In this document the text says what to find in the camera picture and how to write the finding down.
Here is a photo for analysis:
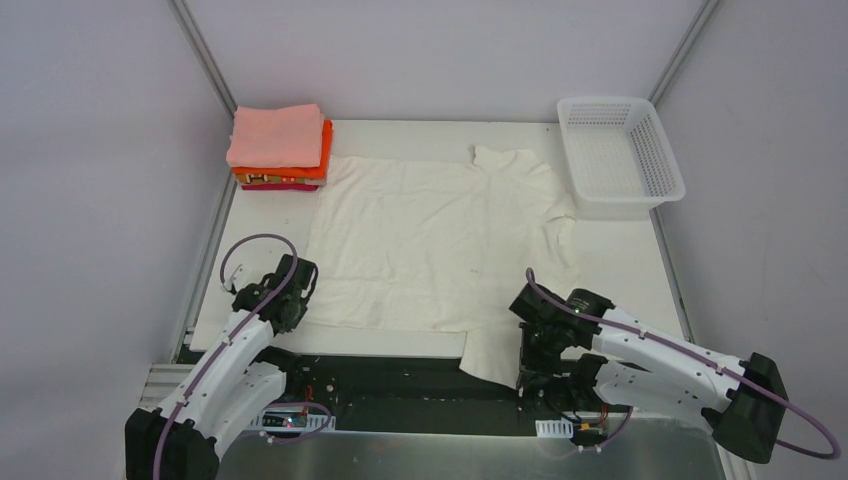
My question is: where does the cream white t shirt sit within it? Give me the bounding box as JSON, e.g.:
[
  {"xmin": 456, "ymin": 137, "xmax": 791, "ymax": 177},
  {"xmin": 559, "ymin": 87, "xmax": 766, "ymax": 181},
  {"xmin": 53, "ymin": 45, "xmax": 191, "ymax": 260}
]
[{"xmin": 305, "ymin": 146, "xmax": 579, "ymax": 388}]

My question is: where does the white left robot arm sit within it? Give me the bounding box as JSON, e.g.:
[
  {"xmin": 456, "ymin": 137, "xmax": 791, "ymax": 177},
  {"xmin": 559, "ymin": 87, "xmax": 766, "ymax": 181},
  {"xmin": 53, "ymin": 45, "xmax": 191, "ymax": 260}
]
[{"xmin": 124, "ymin": 254, "xmax": 319, "ymax": 479}]

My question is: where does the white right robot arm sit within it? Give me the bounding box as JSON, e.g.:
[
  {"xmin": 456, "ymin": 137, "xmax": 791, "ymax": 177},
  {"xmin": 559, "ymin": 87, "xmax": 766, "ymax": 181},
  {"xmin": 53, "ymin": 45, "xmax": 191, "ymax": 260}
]
[{"xmin": 509, "ymin": 284, "xmax": 788, "ymax": 464}]

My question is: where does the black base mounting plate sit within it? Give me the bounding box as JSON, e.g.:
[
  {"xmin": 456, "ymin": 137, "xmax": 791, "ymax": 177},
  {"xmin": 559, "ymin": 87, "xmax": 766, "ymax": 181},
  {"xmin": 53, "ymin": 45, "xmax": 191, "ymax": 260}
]
[{"xmin": 239, "ymin": 354, "xmax": 634, "ymax": 439}]

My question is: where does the magenta folded t shirt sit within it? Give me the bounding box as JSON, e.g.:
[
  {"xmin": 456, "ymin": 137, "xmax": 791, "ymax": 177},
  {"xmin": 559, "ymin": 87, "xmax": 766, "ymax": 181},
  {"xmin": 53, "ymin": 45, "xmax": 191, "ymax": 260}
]
[{"xmin": 241, "ymin": 184, "xmax": 320, "ymax": 192}]

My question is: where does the brown patterned folded t shirt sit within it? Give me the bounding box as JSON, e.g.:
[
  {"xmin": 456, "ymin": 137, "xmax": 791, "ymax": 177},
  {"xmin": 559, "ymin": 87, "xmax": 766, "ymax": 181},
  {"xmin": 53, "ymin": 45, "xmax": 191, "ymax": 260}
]
[{"xmin": 235, "ymin": 173, "xmax": 326, "ymax": 186}]

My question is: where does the orange folded t shirt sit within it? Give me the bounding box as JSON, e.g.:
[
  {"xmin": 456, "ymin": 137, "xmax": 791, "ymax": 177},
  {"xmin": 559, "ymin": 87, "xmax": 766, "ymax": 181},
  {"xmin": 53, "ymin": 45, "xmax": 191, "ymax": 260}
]
[{"xmin": 231, "ymin": 119, "xmax": 335, "ymax": 180}]

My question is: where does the white plastic basket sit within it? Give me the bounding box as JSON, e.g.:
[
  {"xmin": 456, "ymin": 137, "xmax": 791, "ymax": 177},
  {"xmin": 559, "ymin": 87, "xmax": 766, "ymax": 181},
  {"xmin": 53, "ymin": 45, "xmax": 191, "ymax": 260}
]
[{"xmin": 557, "ymin": 96, "xmax": 686, "ymax": 221}]

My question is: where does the pink folded t shirt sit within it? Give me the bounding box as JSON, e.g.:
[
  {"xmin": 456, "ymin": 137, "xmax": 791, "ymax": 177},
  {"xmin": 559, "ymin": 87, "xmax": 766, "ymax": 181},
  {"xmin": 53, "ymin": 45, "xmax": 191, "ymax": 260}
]
[{"xmin": 226, "ymin": 104, "xmax": 325, "ymax": 168}]

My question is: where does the right white cable duct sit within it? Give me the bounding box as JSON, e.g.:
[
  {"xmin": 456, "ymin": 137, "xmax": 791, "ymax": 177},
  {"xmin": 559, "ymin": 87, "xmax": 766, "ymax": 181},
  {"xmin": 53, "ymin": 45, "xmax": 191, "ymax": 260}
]
[{"xmin": 535, "ymin": 418, "xmax": 574, "ymax": 439}]

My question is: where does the white cable duct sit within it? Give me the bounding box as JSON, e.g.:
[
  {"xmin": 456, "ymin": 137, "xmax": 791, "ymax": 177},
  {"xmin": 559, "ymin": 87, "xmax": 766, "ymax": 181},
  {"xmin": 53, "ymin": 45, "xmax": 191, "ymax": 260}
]
[
  {"xmin": 245, "ymin": 409, "xmax": 336, "ymax": 434},
  {"xmin": 535, "ymin": 418, "xmax": 574, "ymax": 439}
]

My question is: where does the aluminium frame rail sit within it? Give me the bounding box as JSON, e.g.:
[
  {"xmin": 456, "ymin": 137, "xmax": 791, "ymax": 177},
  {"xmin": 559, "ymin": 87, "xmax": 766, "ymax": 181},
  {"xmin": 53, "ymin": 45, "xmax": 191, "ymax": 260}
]
[{"xmin": 140, "ymin": 362, "xmax": 738, "ymax": 421}]

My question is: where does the left white cable duct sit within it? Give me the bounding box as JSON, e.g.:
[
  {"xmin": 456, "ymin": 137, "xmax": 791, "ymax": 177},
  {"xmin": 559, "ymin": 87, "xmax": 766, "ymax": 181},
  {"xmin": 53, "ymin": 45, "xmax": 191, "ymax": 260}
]
[{"xmin": 245, "ymin": 409, "xmax": 336, "ymax": 434}]

